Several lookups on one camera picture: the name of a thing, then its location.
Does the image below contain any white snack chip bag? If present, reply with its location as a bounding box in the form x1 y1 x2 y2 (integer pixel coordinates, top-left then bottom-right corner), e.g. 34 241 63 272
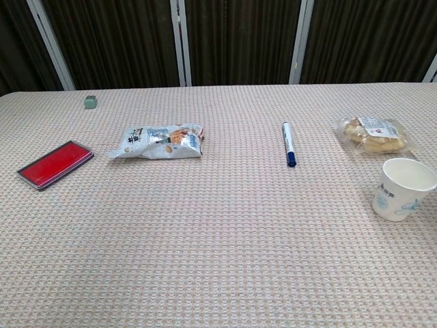
108 122 206 161

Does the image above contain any white marker with blue cap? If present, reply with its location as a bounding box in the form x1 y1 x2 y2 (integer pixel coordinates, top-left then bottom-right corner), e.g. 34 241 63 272
281 121 298 168

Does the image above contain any red ink stamp pad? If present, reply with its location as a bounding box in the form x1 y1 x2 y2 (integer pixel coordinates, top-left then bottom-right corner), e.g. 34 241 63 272
16 139 96 192

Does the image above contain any checkered woven tablecloth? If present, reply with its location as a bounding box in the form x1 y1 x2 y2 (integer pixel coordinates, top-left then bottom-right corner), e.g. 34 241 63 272
0 81 437 328

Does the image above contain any white paper cup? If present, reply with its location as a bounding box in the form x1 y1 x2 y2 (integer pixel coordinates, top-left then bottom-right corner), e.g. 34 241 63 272
371 157 437 223

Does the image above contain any clear bag of bread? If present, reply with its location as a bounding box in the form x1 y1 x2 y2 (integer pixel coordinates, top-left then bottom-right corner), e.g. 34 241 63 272
334 116 420 156

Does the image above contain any white partition frame post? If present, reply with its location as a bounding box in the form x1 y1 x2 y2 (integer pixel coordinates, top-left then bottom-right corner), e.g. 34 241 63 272
169 0 193 87
421 53 437 84
26 0 76 92
288 0 315 85

